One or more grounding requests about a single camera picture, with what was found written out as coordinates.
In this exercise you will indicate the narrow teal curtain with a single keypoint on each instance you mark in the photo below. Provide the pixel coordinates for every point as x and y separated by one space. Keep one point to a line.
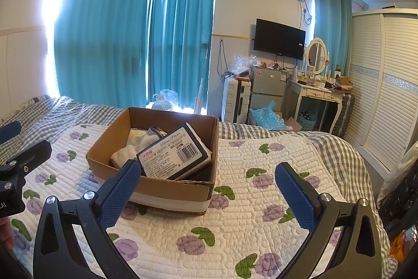
183 37

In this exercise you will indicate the white cloth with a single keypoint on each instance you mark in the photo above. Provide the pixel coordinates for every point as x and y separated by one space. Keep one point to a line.
124 156

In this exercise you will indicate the dark suitcase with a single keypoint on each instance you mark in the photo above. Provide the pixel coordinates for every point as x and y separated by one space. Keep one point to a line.
346 115

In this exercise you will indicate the teal curtain beside wardrobe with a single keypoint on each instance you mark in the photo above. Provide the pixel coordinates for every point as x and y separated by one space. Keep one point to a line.
329 14

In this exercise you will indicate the orange plastic bag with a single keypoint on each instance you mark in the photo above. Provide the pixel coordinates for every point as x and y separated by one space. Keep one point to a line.
401 243

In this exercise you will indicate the wide teal curtain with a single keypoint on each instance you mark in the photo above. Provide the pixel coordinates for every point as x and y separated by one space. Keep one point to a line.
104 37

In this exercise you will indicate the white sock navy cuff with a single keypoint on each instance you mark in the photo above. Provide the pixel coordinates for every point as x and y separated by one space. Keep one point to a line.
143 135

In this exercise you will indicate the white dressing table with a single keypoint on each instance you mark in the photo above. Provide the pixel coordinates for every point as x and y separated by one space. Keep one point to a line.
313 92

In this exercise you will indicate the white suitcase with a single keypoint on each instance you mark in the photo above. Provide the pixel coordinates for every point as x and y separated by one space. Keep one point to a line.
230 99

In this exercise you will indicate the grey small fridge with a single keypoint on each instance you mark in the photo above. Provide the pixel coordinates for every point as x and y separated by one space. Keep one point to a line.
267 83

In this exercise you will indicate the assorted cosmetics clutter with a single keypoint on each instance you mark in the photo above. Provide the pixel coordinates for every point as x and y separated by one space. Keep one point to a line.
336 83

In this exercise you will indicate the white slatted wardrobe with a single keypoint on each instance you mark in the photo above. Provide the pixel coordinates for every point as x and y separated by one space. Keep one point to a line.
382 86

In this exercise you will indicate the person's left hand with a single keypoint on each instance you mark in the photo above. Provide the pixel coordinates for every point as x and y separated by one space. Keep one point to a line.
5 233

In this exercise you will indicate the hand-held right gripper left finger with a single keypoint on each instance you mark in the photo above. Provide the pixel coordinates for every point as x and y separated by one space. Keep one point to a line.
117 197

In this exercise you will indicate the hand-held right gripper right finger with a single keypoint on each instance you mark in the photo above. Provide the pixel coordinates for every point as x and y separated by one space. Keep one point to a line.
298 197

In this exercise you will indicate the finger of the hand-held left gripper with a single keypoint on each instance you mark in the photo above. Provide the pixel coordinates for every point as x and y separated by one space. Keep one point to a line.
32 153
9 130

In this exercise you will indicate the dark printed bag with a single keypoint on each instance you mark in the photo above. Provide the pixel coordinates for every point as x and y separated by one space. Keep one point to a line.
401 200

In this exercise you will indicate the white floral quilt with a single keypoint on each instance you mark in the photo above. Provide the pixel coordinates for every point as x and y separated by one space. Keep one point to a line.
254 217

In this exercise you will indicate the white plastic bag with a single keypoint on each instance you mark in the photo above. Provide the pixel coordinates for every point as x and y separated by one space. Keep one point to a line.
403 168
169 97

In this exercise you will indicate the small floor cardboard box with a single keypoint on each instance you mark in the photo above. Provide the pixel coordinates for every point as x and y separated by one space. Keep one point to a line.
292 123

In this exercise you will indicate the brown cardboard box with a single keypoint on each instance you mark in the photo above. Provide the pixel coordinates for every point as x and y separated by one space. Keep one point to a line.
169 197

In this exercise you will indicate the white mop pole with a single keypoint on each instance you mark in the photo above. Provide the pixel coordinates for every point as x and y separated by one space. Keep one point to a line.
201 102

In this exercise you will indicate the blue plastic basket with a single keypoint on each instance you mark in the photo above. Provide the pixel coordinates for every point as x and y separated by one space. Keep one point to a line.
308 123

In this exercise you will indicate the clear plastic bag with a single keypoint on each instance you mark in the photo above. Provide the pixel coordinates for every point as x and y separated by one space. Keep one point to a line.
243 65

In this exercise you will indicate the navy white tissue packet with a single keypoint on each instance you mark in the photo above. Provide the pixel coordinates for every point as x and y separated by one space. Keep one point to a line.
173 154

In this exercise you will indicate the white oval mirror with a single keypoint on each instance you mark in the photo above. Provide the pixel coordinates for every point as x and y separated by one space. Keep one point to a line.
316 53

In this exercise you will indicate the blue plastic bag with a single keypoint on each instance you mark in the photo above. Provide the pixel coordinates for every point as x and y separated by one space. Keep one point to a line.
267 118

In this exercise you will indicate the black wall television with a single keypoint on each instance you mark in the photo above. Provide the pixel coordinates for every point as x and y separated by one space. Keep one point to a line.
279 38

